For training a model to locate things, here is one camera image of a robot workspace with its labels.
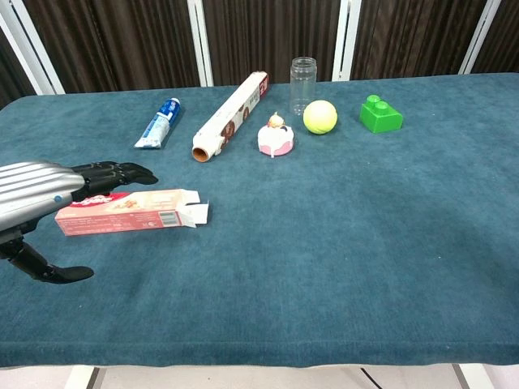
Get clear plastic jar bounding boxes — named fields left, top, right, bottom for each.
left=289, top=57, right=318, bottom=117

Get dark brown screen panel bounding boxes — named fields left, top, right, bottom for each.
left=201, top=0, right=342, bottom=86
left=0, top=28, right=38, bottom=109
left=350, top=0, right=488, bottom=81
left=471, top=0, right=519, bottom=75
left=23, top=0, right=201, bottom=94

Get pink toothpaste carton box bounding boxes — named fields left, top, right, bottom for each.
left=54, top=189, right=211, bottom=237

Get blue white toothpaste tube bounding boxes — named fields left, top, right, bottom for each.
left=134, top=97, right=182, bottom=150

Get teal table cloth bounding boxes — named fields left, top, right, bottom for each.
left=0, top=72, right=519, bottom=370

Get pink white toy cake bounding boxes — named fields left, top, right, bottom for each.
left=257, top=110, right=295, bottom=158

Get white screen frame post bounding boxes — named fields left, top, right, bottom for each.
left=331, top=0, right=362, bottom=83
left=187, top=0, right=215, bottom=88
left=458, top=0, right=503, bottom=75
left=0, top=0, right=66, bottom=96

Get long white wrap roll box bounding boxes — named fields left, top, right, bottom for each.
left=191, top=71, right=270, bottom=164

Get yellow tennis ball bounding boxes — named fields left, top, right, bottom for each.
left=302, top=99, right=339, bottom=135

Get white table leg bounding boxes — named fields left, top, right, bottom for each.
left=451, top=363, right=488, bottom=389
left=63, top=365, right=101, bottom=389

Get green building block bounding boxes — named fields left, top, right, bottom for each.
left=358, top=94, right=405, bottom=135

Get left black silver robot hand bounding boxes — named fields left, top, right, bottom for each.
left=0, top=160, right=159, bottom=284

